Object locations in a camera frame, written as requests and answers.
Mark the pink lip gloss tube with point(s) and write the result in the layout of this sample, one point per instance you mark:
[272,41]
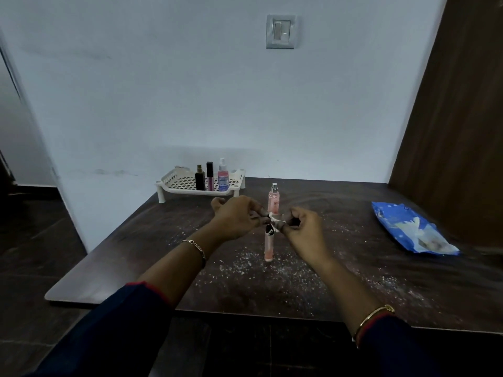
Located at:
[210,176]

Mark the white perforated plastic tray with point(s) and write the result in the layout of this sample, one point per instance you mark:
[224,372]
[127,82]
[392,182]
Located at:
[188,183]

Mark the person's right hand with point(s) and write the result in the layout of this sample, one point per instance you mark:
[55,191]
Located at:
[304,231]

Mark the pink pump spray bottle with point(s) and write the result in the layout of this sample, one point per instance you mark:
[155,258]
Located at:
[223,177]

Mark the person's left thumb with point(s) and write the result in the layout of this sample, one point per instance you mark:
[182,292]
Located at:
[217,202]

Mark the dark brown perfume bottle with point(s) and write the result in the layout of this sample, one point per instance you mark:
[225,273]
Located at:
[200,178]

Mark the person's right thumb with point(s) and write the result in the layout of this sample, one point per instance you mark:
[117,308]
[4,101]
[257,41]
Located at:
[294,221]

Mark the brown wooden door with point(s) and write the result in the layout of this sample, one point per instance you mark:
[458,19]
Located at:
[456,125]

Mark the person's right forearm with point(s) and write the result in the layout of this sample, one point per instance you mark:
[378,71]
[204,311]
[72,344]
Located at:
[345,288]

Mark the grey wall light switch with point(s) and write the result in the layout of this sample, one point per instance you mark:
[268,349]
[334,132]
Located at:
[280,31]

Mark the blue wet wipes packet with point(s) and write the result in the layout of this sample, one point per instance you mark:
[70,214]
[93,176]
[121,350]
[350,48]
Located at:
[412,231]

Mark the gold bangle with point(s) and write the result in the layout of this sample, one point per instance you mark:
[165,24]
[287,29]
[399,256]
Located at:
[371,318]

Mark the small white tissue piece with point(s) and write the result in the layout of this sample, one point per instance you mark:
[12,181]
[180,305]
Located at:
[275,221]

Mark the person's left hand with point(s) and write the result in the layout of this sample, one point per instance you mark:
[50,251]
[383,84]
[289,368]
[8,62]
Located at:
[234,216]

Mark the pink perfume spray bottle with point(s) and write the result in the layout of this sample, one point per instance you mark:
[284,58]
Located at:
[272,221]

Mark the person's left forearm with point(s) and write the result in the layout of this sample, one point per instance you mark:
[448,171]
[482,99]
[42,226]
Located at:
[179,266]

